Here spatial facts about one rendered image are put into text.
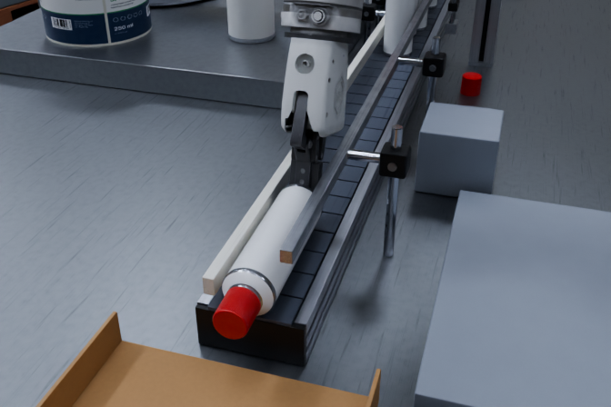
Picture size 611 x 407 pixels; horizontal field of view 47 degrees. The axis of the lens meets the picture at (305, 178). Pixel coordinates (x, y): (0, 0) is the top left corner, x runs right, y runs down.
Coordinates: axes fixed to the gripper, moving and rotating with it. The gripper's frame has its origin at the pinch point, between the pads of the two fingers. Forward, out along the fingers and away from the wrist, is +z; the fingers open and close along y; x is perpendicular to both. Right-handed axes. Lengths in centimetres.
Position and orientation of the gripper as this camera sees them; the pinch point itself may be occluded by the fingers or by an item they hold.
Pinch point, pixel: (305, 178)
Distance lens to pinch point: 77.5
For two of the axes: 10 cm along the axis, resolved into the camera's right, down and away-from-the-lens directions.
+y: 2.7, -1.5, 9.5
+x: -9.6, -1.4, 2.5
